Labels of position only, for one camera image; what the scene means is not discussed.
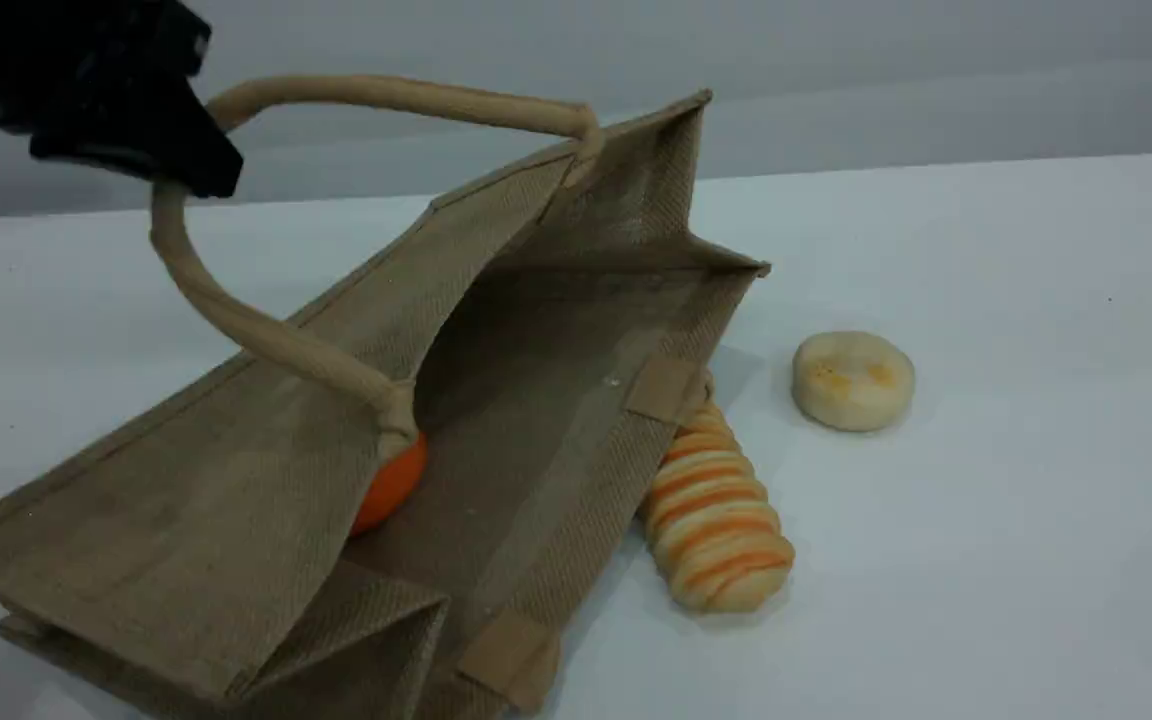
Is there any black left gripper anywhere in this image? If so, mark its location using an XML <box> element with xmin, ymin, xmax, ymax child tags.
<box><xmin>0</xmin><ymin>0</ymin><xmax>245</xmax><ymax>200</ymax></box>

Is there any orange striped bread roll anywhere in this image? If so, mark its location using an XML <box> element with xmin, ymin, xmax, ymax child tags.
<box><xmin>640</xmin><ymin>399</ymin><xmax>798</xmax><ymax>615</ymax></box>

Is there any round pale cake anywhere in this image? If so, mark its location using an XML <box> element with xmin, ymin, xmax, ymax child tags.
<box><xmin>791</xmin><ymin>329</ymin><xmax>918</xmax><ymax>433</ymax></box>

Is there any brown jute tote bag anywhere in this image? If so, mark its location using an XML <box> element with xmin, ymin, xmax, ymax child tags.
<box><xmin>0</xmin><ymin>74</ymin><xmax>773</xmax><ymax>720</ymax></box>

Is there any orange fruit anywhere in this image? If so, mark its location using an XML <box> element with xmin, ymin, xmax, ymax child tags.
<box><xmin>348</xmin><ymin>431</ymin><xmax>430</xmax><ymax>539</ymax></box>

